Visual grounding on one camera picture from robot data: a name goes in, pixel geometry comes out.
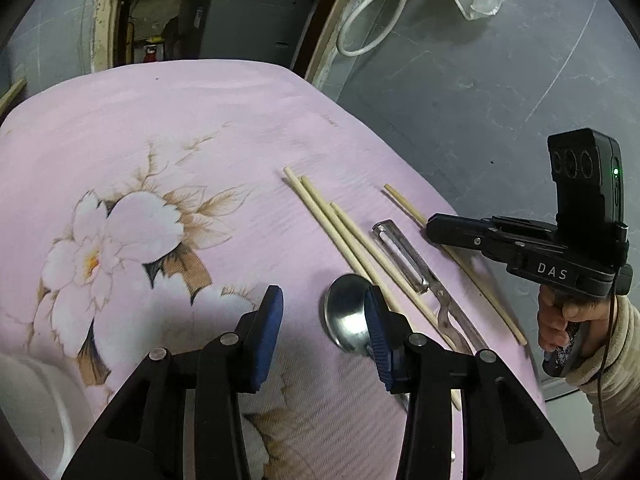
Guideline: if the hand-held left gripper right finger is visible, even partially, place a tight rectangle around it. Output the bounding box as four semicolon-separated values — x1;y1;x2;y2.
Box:
364;284;583;480

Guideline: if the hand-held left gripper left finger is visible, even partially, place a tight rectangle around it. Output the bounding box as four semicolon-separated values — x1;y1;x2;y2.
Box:
60;285;284;480

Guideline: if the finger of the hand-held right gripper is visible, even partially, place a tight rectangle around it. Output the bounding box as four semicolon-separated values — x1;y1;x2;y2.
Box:
426;213;521;261
482;215;557;242

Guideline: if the shiny metal spoon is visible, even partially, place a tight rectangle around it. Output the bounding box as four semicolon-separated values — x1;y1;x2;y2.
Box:
323;273;412;408

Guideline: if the metal peeler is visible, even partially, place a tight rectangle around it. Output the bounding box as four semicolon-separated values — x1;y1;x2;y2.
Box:
372;220;488;356

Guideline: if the wooden chopstick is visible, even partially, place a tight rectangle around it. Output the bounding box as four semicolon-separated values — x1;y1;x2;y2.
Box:
383;183;528;346
330;202;462;408
283;166;376;291
0;78;27;111
299;175;401;313

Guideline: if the white plastic utensil holder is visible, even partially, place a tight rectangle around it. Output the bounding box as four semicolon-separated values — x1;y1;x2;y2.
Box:
0;355;96;480

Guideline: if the person's right forearm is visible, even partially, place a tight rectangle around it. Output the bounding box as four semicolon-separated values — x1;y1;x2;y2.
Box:
565;296;640;463

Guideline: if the person's right hand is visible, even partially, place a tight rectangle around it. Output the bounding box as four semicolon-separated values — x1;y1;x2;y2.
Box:
536;285;618;356

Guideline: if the pink floral tablecloth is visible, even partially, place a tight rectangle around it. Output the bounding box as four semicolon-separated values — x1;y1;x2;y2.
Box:
0;58;551;480

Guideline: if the grey cabinet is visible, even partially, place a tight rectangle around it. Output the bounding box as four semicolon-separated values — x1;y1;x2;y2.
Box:
177;0;316;68

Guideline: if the black cable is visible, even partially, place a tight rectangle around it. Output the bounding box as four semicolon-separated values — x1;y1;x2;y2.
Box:
597;290;626;443

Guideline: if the white hose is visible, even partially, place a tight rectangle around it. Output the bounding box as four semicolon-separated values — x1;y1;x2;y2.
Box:
336;0;431;57

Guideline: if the wooden door frame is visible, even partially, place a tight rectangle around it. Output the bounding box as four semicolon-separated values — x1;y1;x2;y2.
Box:
90;0;381;86

